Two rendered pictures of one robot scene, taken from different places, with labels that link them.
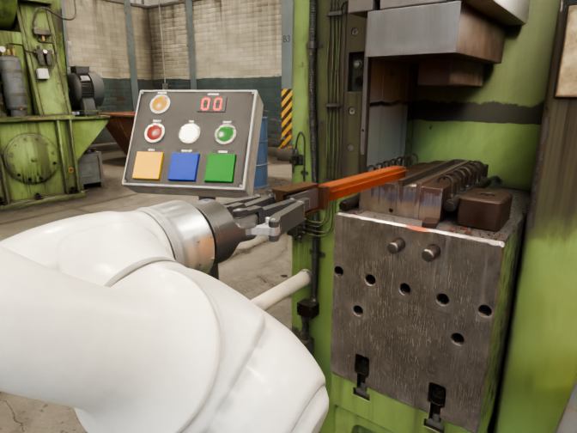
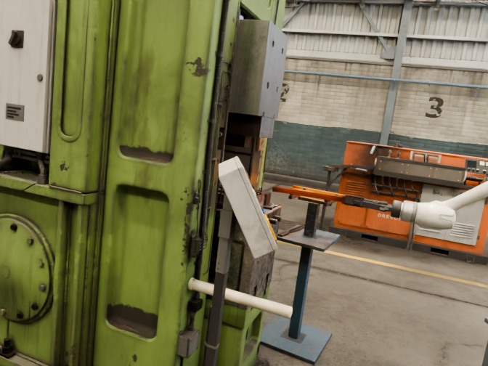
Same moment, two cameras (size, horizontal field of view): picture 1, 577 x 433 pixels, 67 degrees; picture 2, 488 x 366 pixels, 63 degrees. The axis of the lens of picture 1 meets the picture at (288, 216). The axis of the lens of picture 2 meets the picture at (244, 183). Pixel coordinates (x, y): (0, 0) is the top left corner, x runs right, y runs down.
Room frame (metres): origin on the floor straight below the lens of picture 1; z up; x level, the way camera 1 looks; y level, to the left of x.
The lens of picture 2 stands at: (1.59, 1.54, 1.33)
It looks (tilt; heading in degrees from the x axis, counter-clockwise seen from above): 9 degrees down; 254
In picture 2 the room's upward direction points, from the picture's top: 7 degrees clockwise
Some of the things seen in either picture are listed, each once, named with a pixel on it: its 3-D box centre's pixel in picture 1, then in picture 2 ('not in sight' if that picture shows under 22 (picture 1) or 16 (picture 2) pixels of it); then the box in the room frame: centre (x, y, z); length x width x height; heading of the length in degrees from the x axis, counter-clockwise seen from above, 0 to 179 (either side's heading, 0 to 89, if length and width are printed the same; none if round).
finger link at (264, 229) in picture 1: (253, 228); not in sight; (0.48, 0.04, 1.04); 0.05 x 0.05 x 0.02; 49
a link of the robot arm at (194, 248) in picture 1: (170, 245); (407, 210); (0.43, 0.12, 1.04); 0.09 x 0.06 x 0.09; 54
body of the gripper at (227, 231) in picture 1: (220, 228); (390, 208); (0.49, 0.08, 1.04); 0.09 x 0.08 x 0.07; 144
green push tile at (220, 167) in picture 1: (221, 168); not in sight; (1.11, 0.17, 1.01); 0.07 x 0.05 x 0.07; 79
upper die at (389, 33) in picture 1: (441, 39); (226, 122); (1.15, -0.38, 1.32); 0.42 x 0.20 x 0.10; 144
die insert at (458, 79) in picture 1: (453, 73); (219, 137); (1.17, -0.42, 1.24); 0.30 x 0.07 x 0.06; 144
